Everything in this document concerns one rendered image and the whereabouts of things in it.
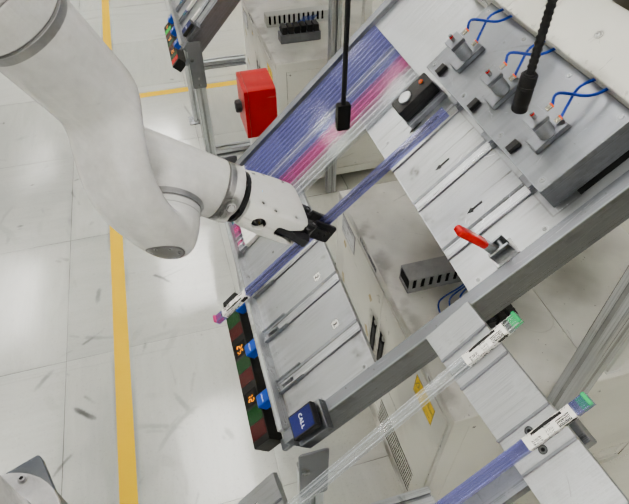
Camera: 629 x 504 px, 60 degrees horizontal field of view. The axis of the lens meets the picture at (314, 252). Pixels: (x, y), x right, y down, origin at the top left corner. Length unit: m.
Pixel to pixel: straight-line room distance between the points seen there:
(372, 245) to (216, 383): 0.77
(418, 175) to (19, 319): 1.65
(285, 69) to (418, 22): 1.02
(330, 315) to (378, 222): 0.51
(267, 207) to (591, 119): 0.42
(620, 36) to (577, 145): 0.14
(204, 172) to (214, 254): 1.51
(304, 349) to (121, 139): 0.51
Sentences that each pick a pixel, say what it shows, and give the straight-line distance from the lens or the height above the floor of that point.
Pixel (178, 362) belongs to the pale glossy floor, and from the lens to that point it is 1.91.
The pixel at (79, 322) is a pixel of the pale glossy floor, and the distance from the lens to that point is 2.12.
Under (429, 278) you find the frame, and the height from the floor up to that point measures 0.66.
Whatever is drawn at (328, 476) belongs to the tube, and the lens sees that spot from 0.75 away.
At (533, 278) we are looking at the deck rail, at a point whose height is 1.01.
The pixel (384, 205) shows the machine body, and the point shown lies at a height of 0.62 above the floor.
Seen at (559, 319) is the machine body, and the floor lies 0.62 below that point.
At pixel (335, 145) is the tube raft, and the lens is 1.09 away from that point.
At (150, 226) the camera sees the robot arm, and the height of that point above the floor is 1.15.
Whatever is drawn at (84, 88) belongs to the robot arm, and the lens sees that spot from 0.57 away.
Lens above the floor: 1.56
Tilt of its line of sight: 46 degrees down
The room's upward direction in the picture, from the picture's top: straight up
